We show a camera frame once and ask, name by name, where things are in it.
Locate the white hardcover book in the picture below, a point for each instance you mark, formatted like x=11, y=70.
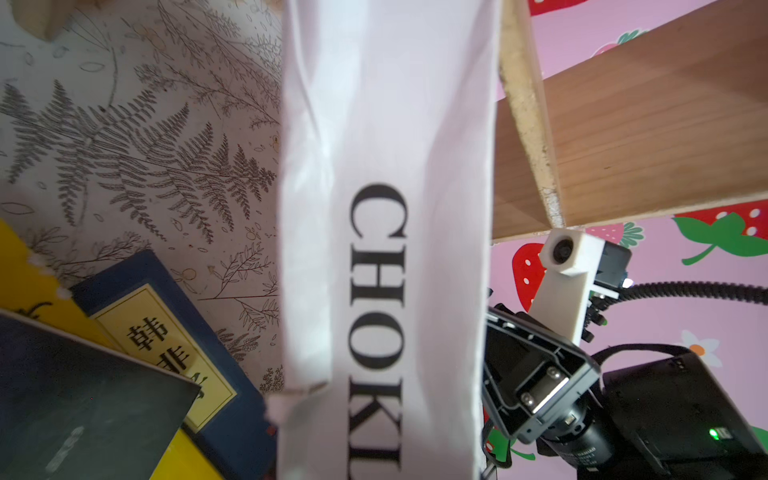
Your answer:
x=384, y=222

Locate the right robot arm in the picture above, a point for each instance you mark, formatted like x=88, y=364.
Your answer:
x=665, y=419

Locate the black wolf cover book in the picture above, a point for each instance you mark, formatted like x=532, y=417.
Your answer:
x=74, y=409

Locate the blue book middle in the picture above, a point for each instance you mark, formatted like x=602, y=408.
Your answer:
x=147, y=315

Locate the wooden two-tier shelf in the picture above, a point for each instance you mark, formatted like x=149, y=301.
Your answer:
x=671, y=123

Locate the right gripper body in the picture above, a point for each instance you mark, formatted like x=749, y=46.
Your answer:
x=531, y=376

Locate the yellow cartoon cover book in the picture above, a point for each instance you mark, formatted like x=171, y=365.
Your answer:
x=28, y=288

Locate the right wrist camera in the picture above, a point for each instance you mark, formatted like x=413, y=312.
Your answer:
x=577, y=266

